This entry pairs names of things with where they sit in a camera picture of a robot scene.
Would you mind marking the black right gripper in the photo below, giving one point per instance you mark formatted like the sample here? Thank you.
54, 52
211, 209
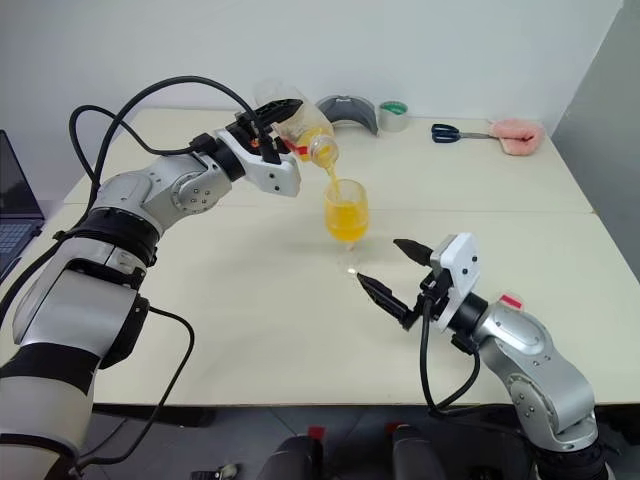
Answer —
434, 292

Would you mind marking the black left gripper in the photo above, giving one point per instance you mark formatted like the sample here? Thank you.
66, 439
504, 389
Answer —
246, 129

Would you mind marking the clear orange juice bottle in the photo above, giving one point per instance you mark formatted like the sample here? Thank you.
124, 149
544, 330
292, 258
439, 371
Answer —
305, 125

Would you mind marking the red bottle cap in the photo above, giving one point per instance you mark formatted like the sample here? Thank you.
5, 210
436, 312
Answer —
510, 300

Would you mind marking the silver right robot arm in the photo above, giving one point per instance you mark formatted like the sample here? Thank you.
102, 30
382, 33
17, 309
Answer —
530, 360

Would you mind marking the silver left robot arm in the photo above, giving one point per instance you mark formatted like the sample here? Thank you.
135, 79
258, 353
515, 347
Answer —
150, 195

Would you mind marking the clear wine glass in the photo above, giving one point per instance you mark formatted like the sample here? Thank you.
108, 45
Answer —
345, 215

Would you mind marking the grey curved plastic shield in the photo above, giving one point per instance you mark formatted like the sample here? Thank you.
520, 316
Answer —
350, 108

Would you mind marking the grey tape roll green core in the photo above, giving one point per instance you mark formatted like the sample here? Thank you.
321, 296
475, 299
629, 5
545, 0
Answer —
394, 123

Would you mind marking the pink fluffy cloth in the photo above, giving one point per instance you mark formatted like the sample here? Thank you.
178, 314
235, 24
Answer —
515, 137

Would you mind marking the dark rounded block red tab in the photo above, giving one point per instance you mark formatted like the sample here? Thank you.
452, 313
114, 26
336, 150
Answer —
417, 455
295, 460

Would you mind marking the small silver floor object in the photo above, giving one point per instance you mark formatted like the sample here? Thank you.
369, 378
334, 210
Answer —
229, 470

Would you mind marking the dark laptop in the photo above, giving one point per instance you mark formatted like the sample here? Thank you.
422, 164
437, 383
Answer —
15, 235

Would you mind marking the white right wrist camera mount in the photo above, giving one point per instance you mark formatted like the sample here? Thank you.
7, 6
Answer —
462, 270

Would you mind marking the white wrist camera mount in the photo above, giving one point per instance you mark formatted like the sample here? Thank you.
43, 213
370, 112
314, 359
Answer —
462, 270
272, 175

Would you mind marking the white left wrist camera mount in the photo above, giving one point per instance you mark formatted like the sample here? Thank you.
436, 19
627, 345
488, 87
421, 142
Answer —
272, 175

